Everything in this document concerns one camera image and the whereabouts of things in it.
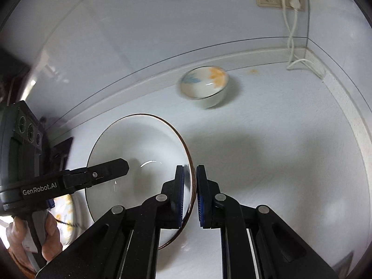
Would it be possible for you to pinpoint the floral plate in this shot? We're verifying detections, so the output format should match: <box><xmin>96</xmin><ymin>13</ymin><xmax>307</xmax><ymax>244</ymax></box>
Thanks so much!
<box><xmin>50</xmin><ymin>191</ymin><xmax>93</xmax><ymax>249</ymax></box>

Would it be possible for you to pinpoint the white power cable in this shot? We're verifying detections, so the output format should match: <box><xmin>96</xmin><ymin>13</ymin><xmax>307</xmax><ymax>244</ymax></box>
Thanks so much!
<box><xmin>274</xmin><ymin>0</ymin><xmax>325</xmax><ymax>80</ymax></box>

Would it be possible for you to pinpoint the white brown-rimmed bowl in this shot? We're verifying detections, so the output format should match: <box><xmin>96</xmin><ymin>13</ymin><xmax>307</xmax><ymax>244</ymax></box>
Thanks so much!
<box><xmin>86</xmin><ymin>113</ymin><xmax>195</xmax><ymax>251</ymax></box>

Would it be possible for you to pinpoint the person's left hand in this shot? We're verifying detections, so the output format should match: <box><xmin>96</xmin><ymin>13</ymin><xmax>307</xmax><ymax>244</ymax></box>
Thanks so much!
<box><xmin>6</xmin><ymin>213</ymin><xmax>62</xmax><ymax>276</ymax></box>

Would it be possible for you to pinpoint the floral ceramic bowl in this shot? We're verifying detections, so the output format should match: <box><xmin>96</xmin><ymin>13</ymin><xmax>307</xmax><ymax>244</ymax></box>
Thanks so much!
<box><xmin>178</xmin><ymin>66</ymin><xmax>229</xmax><ymax>109</ymax></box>

